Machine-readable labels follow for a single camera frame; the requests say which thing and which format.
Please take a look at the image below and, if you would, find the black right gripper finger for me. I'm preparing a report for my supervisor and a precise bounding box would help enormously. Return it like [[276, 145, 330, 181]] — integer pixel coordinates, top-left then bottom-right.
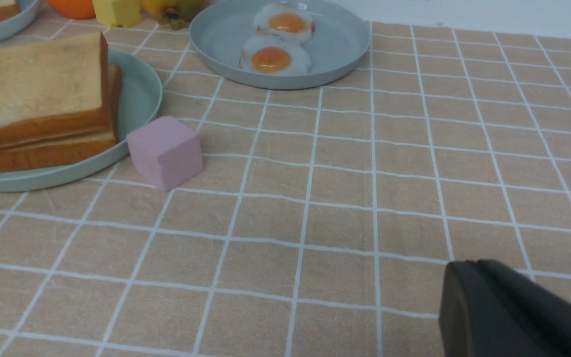
[[438, 259, 571, 357]]

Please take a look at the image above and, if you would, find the checked beige tablecloth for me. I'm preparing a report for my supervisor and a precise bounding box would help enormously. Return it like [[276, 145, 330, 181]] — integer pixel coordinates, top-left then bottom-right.
[[0, 7, 571, 357]]

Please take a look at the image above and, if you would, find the blue-grey plate right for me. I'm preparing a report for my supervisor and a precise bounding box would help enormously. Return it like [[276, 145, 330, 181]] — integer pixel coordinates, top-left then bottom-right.
[[189, 0, 371, 90]]

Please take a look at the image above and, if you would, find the blue-grey plate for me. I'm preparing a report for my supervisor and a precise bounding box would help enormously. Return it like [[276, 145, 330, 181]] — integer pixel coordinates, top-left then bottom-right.
[[0, 0, 43, 42], [189, 0, 371, 90]]

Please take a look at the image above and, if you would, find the fried egg lower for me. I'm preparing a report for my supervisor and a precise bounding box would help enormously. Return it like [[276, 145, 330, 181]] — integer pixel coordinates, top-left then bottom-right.
[[239, 33, 313, 76]]

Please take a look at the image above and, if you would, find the fried egg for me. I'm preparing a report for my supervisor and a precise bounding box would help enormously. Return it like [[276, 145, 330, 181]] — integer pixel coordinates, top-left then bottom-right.
[[252, 2, 316, 44], [239, 33, 313, 76]]

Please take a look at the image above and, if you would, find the fried egg upper back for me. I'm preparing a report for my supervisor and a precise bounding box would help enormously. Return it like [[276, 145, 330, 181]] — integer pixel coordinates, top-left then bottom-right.
[[252, 2, 316, 44]]

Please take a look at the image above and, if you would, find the pink cube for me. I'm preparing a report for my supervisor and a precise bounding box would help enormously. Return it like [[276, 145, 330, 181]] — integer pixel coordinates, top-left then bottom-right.
[[126, 116, 203, 192]]

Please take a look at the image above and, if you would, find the green centre plate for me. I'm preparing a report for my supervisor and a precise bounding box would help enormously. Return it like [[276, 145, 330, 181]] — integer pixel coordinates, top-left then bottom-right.
[[0, 48, 163, 192]]

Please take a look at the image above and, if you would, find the red apple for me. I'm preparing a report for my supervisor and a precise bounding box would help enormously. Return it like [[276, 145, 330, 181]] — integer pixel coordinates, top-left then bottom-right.
[[140, 0, 209, 30]]

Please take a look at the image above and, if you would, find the yellow cube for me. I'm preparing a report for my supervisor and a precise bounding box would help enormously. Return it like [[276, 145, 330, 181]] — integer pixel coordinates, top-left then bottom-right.
[[92, 0, 142, 28]]

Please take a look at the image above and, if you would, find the orange fruit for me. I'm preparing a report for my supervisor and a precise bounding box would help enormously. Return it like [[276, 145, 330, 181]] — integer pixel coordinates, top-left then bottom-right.
[[45, 0, 96, 20]]

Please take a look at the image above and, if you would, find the blue-grey plate left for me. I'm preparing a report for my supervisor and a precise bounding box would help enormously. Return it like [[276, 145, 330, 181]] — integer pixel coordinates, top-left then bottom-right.
[[0, 0, 43, 42]]

